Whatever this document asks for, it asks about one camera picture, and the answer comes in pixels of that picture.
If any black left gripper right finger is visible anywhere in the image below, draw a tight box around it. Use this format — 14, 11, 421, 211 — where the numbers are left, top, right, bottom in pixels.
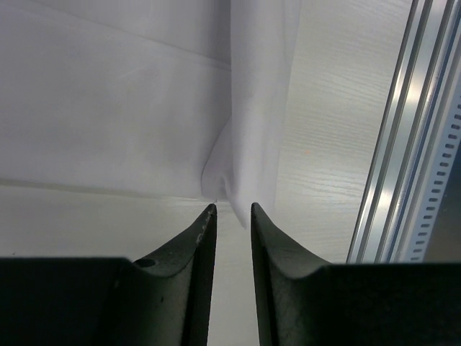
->
251, 203, 460, 345

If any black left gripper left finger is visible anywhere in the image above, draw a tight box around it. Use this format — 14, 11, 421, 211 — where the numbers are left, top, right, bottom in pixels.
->
1, 204, 217, 345

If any white t shirt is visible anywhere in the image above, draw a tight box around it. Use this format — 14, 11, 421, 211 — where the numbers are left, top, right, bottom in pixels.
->
1, 1, 302, 226

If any white slotted cable duct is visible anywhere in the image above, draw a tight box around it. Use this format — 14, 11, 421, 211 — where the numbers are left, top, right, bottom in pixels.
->
406, 96, 460, 262

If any aluminium mounting rail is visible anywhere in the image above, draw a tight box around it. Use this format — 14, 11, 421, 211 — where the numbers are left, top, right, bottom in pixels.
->
347, 1, 460, 263

